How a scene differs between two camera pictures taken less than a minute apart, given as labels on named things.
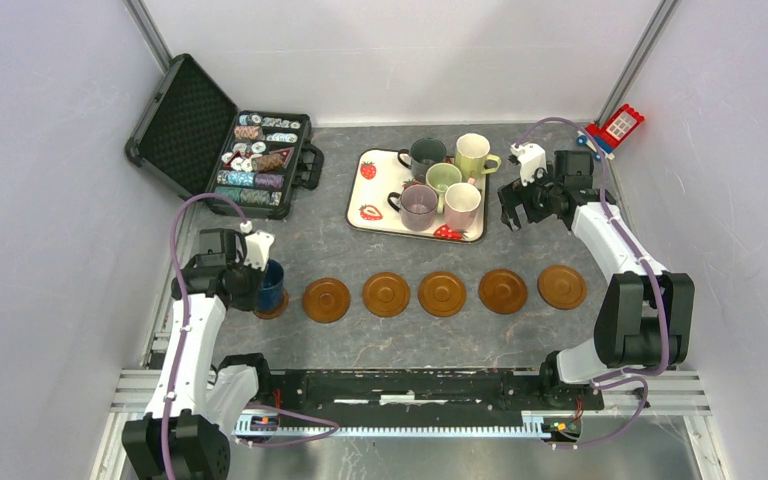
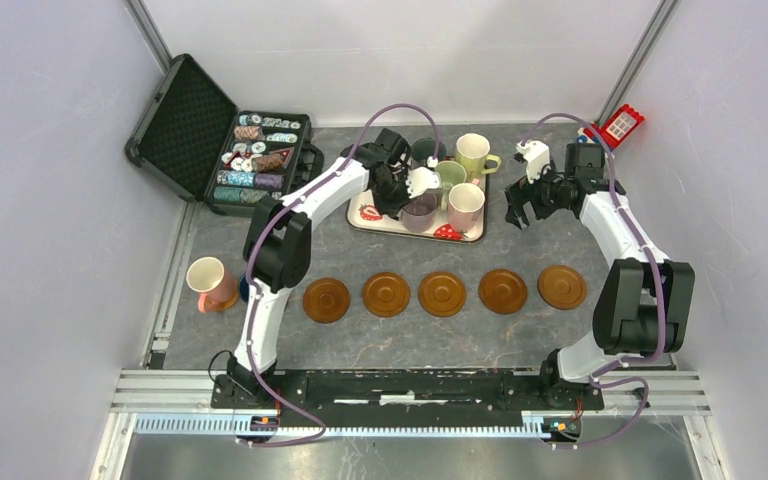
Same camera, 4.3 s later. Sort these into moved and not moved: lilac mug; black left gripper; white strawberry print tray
Moved: black left gripper
Not moved: white strawberry print tray; lilac mug
